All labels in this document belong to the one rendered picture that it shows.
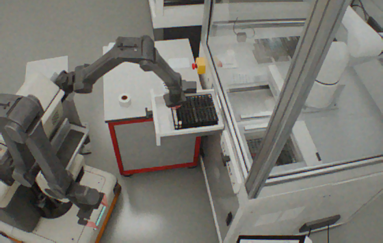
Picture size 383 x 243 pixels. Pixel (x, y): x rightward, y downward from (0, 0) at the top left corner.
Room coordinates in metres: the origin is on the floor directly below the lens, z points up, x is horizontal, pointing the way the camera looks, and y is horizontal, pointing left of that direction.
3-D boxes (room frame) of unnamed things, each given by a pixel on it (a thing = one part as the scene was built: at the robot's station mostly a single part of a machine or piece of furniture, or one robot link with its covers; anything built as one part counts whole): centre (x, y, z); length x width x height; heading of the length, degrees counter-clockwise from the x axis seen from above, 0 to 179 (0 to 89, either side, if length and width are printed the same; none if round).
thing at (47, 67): (1.36, 0.97, 0.38); 0.30 x 0.30 x 0.76; 19
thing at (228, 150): (0.82, -0.19, 0.87); 0.29 x 0.02 x 0.11; 16
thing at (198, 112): (1.09, 0.01, 0.87); 0.22 x 0.18 x 0.06; 106
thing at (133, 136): (1.44, 0.30, 0.38); 0.62 x 0.58 x 0.76; 16
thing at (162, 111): (1.09, 0.00, 0.86); 0.40 x 0.26 x 0.06; 106
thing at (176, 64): (1.55, 0.14, 0.77); 0.13 x 0.09 x 0.02; 103
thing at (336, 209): (1.21, -0.58, 0.40); 1.03 x 0.95 x 0.80; 16
